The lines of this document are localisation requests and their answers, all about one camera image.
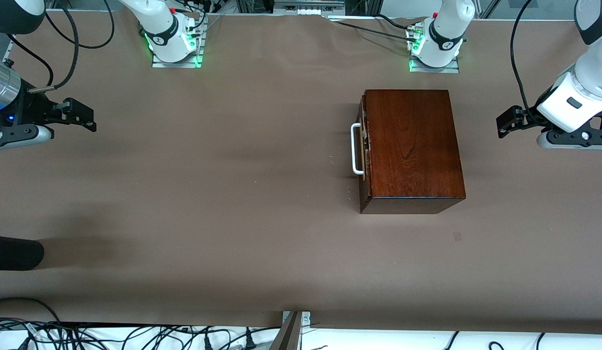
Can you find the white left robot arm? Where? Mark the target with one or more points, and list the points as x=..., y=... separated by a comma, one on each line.
x=588, y=78

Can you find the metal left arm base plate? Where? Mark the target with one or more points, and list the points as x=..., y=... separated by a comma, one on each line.
x=451, y=69

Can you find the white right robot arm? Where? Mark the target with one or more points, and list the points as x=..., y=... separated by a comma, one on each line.
x=165, y=29

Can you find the metal table bracket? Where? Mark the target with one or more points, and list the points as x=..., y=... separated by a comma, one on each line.
x=293, y=335

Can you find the brown paper table cover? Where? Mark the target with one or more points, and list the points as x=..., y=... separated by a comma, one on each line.
x=233, y=218

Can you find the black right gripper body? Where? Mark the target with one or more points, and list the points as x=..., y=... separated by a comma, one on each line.
x=32, y=108

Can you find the dark brown wooden cabinet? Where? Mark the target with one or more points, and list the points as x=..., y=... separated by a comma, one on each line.
x=413, y=146

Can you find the aluminium frame profile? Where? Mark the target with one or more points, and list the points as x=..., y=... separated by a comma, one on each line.
x=306, y=7

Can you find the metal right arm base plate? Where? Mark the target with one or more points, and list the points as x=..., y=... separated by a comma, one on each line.
x=177, y=64

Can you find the black rounded cylinder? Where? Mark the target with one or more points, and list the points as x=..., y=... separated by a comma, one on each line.
x=14, y=253

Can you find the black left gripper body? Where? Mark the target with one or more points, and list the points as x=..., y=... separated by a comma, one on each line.
x=528, y=118

